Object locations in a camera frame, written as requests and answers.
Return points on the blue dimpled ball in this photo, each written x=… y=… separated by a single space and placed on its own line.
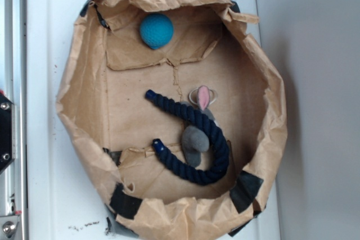
x=156 y=30

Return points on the brown paper-lined box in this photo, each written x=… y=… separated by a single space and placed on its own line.
x=102 y=103

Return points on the grey plush mouse toy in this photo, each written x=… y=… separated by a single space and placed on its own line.
x=193 y=140

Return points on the white plastic tray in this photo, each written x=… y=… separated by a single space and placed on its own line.
x=62 y=203

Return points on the black bracket plate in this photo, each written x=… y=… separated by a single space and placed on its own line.
x=6 y=133

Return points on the aluminium frame rail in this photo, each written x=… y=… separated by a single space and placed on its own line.
x=14 y=206

